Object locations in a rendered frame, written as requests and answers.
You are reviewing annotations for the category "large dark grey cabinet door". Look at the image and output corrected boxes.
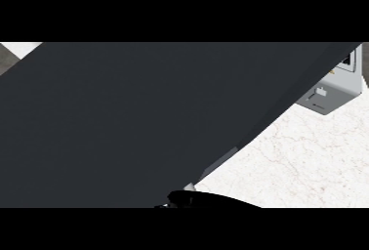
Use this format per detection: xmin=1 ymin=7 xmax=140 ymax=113
xmin=0 ymin=42 xmax=363 ymax=209

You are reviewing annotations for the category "pale grey appliance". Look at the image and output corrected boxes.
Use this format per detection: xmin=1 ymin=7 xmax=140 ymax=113
xmin=295 ymin=43 xmax=364 ymax=116

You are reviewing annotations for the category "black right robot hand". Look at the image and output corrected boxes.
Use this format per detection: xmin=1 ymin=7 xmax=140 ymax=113
xmin=153 ymin=189 xmax=263 ymax=209

